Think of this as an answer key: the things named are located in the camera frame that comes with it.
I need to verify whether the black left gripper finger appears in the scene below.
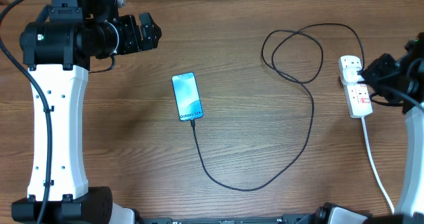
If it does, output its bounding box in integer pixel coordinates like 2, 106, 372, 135
142, 28, 159, 51
138, 13, 162, 40

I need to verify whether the white power strip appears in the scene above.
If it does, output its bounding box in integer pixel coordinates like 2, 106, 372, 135
339, 55, 373, 118

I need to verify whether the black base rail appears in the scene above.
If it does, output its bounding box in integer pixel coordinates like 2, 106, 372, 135
138, 202, 375, 224

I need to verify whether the Samsung Galaxy smartphone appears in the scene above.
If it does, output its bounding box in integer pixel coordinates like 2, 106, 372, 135
172, 72, 203, 121

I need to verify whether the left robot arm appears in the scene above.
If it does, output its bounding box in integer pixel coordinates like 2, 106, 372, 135
11, 0, 162, 223

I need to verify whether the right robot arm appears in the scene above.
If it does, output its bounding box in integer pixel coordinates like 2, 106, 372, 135
361, 32, 423, 223

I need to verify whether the white power strip cord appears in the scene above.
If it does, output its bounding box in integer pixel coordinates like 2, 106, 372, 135
360, 116, 396, 215

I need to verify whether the white charger plug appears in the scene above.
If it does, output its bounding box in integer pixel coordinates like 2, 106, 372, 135
341, 68, 364, 85

